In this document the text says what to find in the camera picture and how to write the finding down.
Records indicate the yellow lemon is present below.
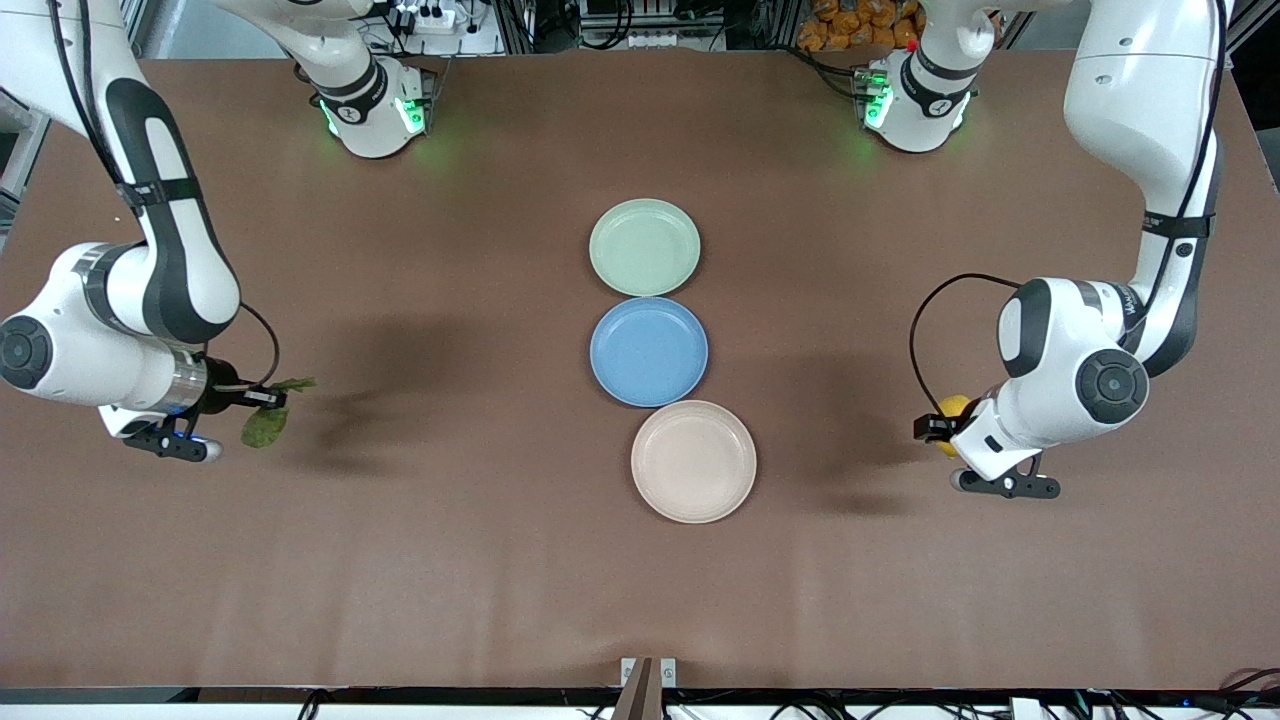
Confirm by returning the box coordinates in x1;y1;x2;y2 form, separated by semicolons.
937;394;973;459

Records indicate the green lettuce leaf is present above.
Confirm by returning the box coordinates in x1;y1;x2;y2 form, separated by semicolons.
240;377;317;449

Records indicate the beige plate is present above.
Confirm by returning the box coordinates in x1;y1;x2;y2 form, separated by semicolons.
631;400;758;525

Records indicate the blue plate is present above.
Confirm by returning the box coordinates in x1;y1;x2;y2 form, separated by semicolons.
589;296;710;408

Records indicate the light green plate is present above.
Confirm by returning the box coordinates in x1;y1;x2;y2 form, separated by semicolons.
589;198;702;298

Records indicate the white power strip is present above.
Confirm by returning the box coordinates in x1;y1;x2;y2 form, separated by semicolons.
395;0;471;33

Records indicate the orange toy fruit pile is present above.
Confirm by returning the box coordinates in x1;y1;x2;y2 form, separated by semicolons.
797;0;926;53

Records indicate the black equipment rack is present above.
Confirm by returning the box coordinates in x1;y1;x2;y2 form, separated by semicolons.
495;0;801;53

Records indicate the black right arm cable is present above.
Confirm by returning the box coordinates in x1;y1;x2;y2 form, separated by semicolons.
45;0;282;391

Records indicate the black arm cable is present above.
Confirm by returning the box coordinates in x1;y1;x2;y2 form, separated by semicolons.
908;0;1229;426
45;0;282;391

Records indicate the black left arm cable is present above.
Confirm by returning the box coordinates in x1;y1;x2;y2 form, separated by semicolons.
908;0;1229;426

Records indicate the black base cable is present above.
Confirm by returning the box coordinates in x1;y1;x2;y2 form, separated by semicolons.
798;44;873;101

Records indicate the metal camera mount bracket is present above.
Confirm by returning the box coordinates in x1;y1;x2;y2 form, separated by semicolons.
612;657;678;720

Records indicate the aluminium frame profile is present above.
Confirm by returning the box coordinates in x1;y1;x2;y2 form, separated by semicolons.
1226;0;1280;56

